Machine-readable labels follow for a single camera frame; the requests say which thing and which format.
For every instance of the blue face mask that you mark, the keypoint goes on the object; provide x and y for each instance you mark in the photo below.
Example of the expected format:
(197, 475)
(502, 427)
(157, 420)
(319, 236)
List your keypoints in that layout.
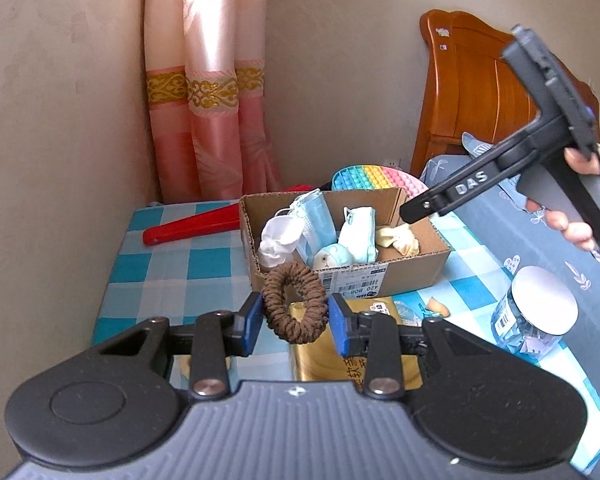
(317, 225)

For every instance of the brown hair scrunchie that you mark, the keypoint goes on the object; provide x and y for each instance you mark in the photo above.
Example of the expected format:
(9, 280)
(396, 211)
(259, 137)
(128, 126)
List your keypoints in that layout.
(275, 305)

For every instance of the wooden headboard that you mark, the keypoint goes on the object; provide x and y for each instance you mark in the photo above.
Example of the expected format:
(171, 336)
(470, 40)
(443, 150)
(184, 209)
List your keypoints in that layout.
(470, 90)

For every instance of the light blue plush toy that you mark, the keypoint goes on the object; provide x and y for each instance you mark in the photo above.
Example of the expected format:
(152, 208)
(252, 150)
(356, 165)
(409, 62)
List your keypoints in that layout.
(332, 257)

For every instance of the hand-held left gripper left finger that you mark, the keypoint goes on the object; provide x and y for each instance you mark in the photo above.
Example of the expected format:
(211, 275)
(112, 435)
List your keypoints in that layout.
(250, 329)

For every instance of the rainbow pop bubble toy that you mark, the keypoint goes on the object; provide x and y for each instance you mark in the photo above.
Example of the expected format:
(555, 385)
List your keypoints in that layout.
(370, 177)

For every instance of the white face mask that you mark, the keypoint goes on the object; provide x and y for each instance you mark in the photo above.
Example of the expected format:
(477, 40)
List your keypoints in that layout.
(357, 235)
(280, 240)

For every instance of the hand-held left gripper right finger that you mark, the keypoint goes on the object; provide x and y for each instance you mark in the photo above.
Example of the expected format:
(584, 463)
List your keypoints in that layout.
(340, 327)

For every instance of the floral blue pouch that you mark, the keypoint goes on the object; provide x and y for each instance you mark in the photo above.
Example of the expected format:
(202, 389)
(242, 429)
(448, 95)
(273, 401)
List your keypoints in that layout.
(407, 312)

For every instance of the clear jar with white lid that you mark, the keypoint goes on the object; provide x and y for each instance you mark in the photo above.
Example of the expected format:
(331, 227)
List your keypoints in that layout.
(540, 305)

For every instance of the pink curtain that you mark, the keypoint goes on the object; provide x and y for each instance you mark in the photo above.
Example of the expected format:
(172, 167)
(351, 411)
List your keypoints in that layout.
(210, 85)

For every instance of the blue floral pillow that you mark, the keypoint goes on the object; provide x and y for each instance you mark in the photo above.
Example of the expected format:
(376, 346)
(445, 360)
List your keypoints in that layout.
(477, 146)

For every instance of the white wall socket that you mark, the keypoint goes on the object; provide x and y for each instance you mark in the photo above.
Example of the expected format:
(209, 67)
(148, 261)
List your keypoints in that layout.
(393, 162)

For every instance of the gold tissue pack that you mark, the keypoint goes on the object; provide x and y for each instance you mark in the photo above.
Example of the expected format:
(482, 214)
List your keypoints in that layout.
(310, 360)

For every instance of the red folded fan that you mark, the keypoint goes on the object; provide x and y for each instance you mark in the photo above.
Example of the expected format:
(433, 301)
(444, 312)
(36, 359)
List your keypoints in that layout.
(190, 225)

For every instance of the brown cardboard box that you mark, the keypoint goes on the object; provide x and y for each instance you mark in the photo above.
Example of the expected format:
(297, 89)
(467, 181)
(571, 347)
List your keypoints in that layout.
(415, 265)

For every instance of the blue checked tablecloth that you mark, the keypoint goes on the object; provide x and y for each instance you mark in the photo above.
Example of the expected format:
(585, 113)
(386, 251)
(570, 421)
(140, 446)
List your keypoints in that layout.
(145, 280)

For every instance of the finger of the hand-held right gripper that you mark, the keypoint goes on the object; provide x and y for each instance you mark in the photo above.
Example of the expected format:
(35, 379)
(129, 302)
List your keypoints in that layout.
(420, 207)

